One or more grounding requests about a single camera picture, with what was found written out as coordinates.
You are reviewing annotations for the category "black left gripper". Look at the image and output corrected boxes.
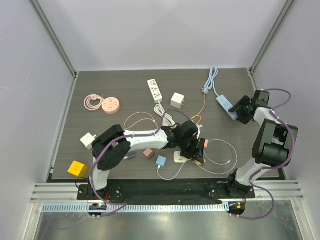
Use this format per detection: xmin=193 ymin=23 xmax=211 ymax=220
xmin=178 ymin=136 xmax=205 ymax=164

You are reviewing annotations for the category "pink plug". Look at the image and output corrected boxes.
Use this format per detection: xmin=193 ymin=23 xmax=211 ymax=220
xmin=203 ymin=139 xmax=209 ymax=149

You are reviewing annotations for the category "blue power strip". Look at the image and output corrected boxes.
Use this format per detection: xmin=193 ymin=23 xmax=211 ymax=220
xmin=216 ymin=95 xmax=238 ymax=121

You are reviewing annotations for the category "white wall adapter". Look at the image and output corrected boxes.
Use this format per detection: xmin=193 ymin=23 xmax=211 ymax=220
xmin=173 ymin=151 xmax=188 ymax=164

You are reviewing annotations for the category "thin white blue cable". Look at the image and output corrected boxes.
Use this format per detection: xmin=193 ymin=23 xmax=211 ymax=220
xmin=156 ymin=138 xmax=238 ymax=181

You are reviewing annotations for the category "light blue charger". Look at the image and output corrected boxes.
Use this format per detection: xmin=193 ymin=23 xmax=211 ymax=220
xmin=155 ymin=155 xmax=167 ymax=168

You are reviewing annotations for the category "small pink charger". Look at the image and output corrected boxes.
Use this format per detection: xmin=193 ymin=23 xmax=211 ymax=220
xmin=143 ymin=148 xmax=155 ymax=160

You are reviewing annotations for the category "white cube socket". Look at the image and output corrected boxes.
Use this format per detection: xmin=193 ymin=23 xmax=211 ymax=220
xmin=170 ymin=92 xmax=185 ymax=109

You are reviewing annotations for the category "thin pink charging cable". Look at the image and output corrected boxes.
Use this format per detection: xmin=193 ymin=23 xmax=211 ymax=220
xmin=123 ymin=111 xmax=157 ymax=130

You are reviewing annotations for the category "dark grey charger plug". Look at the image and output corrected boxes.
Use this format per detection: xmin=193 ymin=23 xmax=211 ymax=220
xmin=123 ymin=152 xmax=136 ymax=160

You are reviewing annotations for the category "white power strip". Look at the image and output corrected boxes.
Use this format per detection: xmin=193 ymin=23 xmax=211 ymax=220
xmin=147 ymin=79 xmax=163 ymax=104

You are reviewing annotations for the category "round pink power socket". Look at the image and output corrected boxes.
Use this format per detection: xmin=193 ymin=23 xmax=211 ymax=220
xmin=101 ymin=97 xmax=120 ymax=115

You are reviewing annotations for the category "white cube plug adapter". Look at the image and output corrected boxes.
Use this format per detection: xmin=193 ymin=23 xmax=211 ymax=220
xmin=80 ymin=132 xmax=97 ymax=150

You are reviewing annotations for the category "yellow cube plug adapter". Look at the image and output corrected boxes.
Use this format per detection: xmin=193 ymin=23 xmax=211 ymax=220
xmin=67 ymin=160 xmax=88 ymax=178

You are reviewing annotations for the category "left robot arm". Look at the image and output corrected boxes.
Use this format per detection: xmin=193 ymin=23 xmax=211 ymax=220
xmin=86 ymin=120 xmax=206 ymax=200

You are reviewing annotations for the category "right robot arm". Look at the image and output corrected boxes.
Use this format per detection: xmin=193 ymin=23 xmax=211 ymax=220
xmin=225 ymin=90 xmax=299 ymax=198

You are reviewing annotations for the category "light blue strip cord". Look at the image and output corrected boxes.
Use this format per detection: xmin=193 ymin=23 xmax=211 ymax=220
xmin=202 ymin=66 xmax=221 ymax=97

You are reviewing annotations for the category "white power strip cord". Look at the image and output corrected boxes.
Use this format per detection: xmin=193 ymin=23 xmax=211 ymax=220
xmin=153 ymin=101 xmax=181 ymax=128

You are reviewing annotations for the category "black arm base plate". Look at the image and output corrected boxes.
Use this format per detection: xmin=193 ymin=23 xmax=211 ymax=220
xmin=77 ymin=178 xmax=256 ymax=203

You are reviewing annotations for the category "slotted cable duct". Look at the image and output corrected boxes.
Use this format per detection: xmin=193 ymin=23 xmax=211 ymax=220
xmin=42 ymin=202 xmax=229 ymax=214

